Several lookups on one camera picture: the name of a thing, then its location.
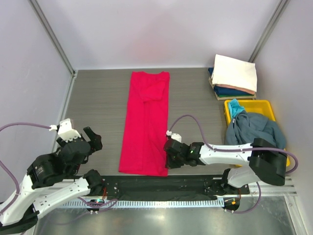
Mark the pink t shirt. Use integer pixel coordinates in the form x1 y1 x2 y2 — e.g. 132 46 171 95
118 71 170 177

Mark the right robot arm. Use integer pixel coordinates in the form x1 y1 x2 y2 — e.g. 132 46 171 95
164 138 287 195

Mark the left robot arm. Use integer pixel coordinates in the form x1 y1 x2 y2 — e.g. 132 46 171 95
0 124 104 235

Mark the green folded t shirt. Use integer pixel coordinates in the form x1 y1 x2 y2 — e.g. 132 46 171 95
216 93 254 97

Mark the turquoise t shirt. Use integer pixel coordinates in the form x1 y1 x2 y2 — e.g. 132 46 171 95
227 99 245 119

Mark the grey blue t shirt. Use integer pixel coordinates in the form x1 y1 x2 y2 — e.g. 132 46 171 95
224 111 287 149

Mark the navy folded t shirt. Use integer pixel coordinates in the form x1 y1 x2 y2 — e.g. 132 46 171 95
208 67 252 97

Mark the peach folded t shirt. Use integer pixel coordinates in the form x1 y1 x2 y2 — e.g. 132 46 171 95
213 86 255 94

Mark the white folded t shirt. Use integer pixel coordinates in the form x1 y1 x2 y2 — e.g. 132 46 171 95
211 54 257 93

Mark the yellow plastic bin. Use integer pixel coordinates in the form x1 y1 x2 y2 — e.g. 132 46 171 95
224 99 291 168

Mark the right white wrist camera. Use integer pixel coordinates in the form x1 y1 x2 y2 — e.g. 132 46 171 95
166 130 182 142

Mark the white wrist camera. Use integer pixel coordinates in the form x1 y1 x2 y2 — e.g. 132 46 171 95
166 130 182 142
49 118 81 143

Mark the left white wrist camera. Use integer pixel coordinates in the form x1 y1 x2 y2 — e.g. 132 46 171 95
49 118 81 143

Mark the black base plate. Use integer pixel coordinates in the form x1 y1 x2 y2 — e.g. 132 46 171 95
103 175 250 201

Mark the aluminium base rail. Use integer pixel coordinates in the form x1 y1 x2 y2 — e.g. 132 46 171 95
245 177 297 197

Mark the left aluminium frame post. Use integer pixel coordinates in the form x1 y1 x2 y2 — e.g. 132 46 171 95
28 0 75 76

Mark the aluminium frame post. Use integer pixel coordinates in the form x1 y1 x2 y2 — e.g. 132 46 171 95
248 0 290 63
28 0 75 76

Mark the right aluminium frame post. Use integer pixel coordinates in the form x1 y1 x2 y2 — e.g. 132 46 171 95
248 0 290 63

